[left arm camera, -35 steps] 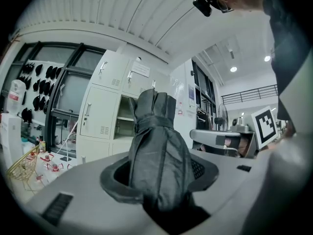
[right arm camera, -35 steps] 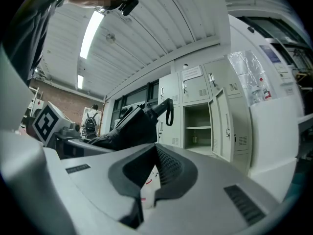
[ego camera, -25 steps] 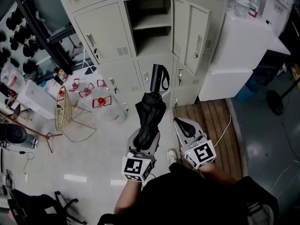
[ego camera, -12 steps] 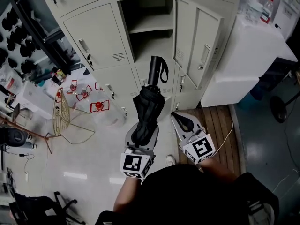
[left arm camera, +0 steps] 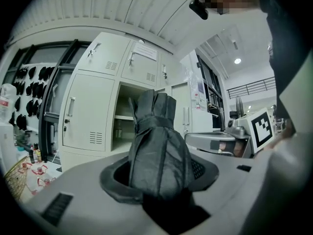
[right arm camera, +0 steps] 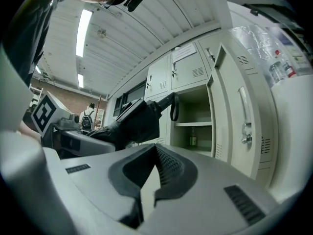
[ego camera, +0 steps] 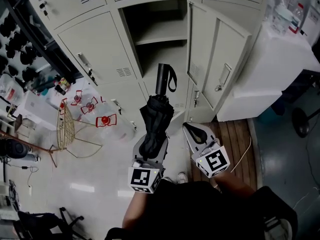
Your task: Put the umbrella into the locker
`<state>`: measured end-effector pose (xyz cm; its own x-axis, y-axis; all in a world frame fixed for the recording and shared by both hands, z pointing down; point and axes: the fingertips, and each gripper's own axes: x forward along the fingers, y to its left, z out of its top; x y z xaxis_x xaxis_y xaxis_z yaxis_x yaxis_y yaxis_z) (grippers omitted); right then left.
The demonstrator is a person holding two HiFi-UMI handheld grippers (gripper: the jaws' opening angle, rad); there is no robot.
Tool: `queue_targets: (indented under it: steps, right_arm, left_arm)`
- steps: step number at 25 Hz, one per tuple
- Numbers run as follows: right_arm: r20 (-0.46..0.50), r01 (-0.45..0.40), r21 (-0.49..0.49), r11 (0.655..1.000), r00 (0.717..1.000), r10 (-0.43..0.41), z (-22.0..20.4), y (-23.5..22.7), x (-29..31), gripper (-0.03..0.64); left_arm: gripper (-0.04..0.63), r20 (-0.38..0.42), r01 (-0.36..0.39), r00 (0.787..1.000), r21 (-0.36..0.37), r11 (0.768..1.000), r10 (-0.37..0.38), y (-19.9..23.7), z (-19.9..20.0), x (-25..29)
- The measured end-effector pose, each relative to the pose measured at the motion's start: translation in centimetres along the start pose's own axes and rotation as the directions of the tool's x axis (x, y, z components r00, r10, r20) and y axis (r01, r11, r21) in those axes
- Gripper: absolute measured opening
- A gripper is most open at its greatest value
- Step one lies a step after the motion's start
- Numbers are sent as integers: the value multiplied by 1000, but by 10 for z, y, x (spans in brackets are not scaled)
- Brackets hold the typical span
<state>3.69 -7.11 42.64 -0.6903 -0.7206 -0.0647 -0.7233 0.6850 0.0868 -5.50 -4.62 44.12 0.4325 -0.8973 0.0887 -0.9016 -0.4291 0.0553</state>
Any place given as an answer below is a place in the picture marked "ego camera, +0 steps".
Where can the cluster of small bottles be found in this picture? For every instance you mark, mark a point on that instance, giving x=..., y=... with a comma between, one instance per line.
x=62, y=85

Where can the person's black clothing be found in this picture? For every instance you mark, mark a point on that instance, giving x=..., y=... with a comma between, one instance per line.
x=200, y=209

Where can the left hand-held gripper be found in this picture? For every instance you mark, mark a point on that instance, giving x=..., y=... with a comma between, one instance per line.
x=143, y=177

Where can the black round speaker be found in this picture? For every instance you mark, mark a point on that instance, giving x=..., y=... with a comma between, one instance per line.
x=13, y=148

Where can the white covered table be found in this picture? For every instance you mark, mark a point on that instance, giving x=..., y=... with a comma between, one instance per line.
x=270, y=66

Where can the black umbrella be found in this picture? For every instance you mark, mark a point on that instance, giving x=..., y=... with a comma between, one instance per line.
x=155, y=124

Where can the black office chair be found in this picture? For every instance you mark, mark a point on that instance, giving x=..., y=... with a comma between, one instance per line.
x=50, y=224

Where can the wooden slat platform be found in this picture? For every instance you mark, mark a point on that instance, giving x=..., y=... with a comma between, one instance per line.
x=235, y=144

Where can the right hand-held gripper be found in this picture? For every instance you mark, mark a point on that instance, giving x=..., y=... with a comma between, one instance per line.
x=213, y=161

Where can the person's right forearm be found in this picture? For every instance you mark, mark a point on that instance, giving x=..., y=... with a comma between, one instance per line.
x=232, y=182

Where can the black shelf rack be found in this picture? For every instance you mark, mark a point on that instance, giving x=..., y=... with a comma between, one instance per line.
x=30, y=46

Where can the person's left forearm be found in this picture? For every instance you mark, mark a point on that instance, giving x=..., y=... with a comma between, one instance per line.
x=133, y=209

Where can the locker key bunch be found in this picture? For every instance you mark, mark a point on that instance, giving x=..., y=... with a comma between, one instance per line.
x=44, y=9

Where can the brown wooden pole stand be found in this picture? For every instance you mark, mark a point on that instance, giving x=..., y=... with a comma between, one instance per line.
x=30, y=146

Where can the grey metal locker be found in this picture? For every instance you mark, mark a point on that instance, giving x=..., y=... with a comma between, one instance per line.
x=100, y=49

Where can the clear plastic container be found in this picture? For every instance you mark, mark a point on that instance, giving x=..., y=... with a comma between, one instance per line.
x=280, y=17

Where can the clear bottle with red label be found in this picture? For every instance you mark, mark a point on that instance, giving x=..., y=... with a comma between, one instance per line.
x=297, y=17

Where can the clear box with red latches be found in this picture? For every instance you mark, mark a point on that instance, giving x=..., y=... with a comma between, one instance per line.
x=110, y=126

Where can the person's white shoe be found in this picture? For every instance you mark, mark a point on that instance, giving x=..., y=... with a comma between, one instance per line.
x=168, y=179
x=182, y=178

